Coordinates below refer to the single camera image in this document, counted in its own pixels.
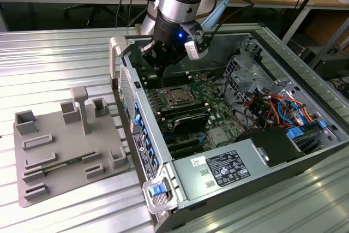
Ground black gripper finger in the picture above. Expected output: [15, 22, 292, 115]
[139, 39, 165, 77]
[162, 44, 184, 77]

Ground silver green CPU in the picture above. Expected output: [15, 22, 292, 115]
[169, 88, 190, 103]

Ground metal socket cover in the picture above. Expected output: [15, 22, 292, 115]
[164, 86, 197, 108]

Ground CPU socket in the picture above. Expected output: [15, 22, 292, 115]
[162, 85, 199, 110]

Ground black expansion card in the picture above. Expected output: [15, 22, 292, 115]
[171, 111, 211, 135]

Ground green motherboard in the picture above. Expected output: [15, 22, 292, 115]
[136, 63, 246, 160]

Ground grey open PC case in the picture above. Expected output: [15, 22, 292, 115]
[109, 32, 349, 233]

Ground metal drive cage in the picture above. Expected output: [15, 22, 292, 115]
[222, 52, 276, 105]

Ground silver power supply unit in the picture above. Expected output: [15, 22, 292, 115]
[173, 137, 264, 201]

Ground grey parts rack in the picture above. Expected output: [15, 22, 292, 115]
[13, 85, 131, 208]

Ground black plastic air shroud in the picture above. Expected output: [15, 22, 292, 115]
[237, 128, 305, 169]

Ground blue case latch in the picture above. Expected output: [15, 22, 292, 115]
[149, 185, 164, 198]

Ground green RAM stick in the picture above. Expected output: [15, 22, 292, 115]
[42, 157, 84, 173]

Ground brown cardboard box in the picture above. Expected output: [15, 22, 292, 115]
[302, 10, 349, 45]

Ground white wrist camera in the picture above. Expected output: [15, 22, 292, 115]
[184, 24, 210, 61]

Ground orange wire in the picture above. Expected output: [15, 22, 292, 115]
[244, 94, 279, 108]

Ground blue wire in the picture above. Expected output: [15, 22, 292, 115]
[277, 98, 304, 128]

